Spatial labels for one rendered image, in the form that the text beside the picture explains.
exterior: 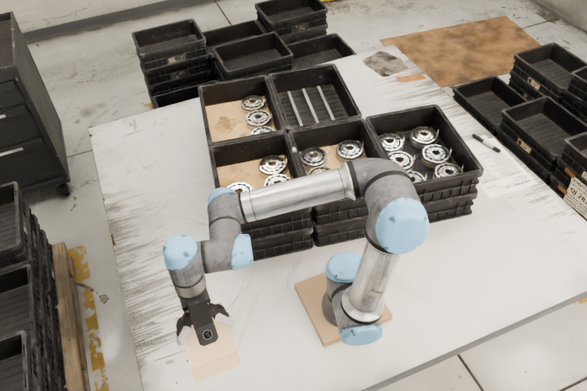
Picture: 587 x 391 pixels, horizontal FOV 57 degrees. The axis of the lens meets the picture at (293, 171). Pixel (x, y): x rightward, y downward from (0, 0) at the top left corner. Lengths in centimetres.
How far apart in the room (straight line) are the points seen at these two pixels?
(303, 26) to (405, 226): 252
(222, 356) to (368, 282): 40
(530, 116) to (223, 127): 169
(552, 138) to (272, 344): 189
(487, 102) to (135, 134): 200
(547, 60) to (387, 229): 261
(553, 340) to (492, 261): 82
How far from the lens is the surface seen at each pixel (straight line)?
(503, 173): 229
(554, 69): 359
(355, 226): 191
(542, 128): 310
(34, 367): 217
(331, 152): 209
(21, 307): 250
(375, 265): 131
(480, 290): 190
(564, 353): 271
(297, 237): 187
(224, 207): 129
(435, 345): 176
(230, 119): 230
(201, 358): 144
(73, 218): 329
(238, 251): 121
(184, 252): 120
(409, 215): 117
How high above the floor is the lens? 222
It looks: 44 degrees down
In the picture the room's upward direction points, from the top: 4 degrees counter-clockwise
